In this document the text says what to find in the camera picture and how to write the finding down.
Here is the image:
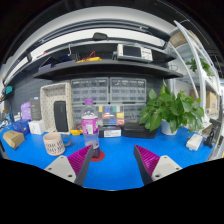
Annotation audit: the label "cardboard box in rack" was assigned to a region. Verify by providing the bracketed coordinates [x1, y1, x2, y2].
[189, 89, 220, 116]

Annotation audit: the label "beige ceramic mug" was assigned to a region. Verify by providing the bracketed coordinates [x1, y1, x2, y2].
[43, 132, 71, 156]

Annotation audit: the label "brown cardboard box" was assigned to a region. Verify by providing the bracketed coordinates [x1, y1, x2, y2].
[3, 130, 25, 149]

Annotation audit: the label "black zip case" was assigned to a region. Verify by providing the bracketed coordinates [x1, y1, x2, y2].
[123, 122, 157, 139]

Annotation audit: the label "grey parts drawer cabinet left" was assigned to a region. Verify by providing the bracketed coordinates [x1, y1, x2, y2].
[71, 77, 109, 127]

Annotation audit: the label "white cube box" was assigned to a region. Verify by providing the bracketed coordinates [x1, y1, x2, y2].
[29, 120, 45, 135]

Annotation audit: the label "blue small box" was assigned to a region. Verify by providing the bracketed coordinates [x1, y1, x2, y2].
[12, 119, 30, 136]

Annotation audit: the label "small plant on rack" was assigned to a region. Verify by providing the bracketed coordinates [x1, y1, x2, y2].
[185, 57, 213, 78]

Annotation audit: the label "black stand device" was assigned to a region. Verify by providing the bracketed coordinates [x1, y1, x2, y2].
[204, 119, 221, 148]

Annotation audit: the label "white power adapter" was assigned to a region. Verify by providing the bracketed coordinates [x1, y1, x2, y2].
[186, 134, 203, 151]

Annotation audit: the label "white oscilloscope on shelf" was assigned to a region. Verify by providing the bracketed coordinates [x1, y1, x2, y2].
[117, 44, 153, 63]

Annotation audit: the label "black wall shelf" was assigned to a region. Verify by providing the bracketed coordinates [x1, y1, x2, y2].
[33, 59, 183, 80]

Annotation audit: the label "yellow tool on shelf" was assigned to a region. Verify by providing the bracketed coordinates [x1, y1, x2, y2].
[78, 51, 101, 63]

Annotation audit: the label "dark grey upright box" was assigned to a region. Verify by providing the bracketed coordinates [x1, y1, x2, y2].
[30, 97, 42, 121]

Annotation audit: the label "green potted plant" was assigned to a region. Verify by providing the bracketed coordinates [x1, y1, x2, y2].
[139, 83, 204, 133]

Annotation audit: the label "black rectangular speaker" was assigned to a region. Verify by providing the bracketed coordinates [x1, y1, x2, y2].
[54, 101, 68, 132]

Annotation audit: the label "clear water bottle purple label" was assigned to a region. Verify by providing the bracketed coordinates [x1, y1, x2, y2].
[81, 98, 100, 157]

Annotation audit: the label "white perforated tray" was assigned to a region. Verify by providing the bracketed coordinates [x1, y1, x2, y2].
[40, 82, 73, 134]

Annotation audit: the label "white metal rack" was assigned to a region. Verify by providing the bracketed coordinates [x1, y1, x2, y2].
[167, 21, 222, 127]

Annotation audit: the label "cardboard box on rack top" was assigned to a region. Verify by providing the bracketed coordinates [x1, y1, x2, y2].
[169, 29, 201, 48]

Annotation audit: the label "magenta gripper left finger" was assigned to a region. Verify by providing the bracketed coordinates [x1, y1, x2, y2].
[45, 145, 94, 186]

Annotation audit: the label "dark tray on shelf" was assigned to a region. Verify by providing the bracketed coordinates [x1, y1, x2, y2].
[38, 55, 73, 72]

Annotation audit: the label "purple plastic bag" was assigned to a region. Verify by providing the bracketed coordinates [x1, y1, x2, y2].
[21, 102, 31, 120]

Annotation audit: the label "clear box coloured parts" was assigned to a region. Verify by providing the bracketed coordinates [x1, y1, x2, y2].
[97, 105, 124, 126]

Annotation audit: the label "black box white label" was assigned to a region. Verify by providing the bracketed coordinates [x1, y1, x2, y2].
[99, 126, 122, 138]

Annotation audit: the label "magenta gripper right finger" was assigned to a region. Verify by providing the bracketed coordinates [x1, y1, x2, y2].
[134, 145, 181, 185]

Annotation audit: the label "grey parts drawer cabinet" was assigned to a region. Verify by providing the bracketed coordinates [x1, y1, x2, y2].
[110, 77, 146, 122]
[71, 77, 109, 127]

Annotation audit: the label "grey parts drawer cabinet right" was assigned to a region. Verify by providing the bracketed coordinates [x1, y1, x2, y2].
[110, 77, 146, 122]

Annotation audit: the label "red round marker sticker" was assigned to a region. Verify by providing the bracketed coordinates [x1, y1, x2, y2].
[91, 150, 105, 162]

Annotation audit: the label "yellow multimeter red leads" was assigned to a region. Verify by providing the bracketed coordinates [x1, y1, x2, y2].
[70, 125, 83, 135]

